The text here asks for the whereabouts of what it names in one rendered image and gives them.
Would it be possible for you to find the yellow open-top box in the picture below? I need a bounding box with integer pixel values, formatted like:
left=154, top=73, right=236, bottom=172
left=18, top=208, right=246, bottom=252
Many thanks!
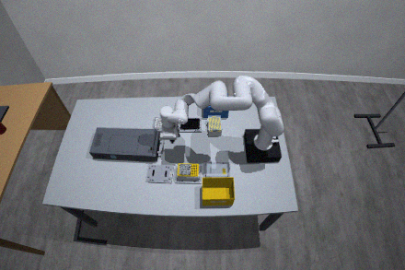
left=202, top=177, right=235, bottom=205

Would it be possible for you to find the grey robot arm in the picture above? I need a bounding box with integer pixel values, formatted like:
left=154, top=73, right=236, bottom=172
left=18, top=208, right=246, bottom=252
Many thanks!
left=160, top=76, right=284, bottom=150

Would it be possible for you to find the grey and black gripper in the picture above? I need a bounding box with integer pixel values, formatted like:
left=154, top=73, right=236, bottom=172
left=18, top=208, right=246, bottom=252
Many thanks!
left=162, top=125, right=180, bottom=144

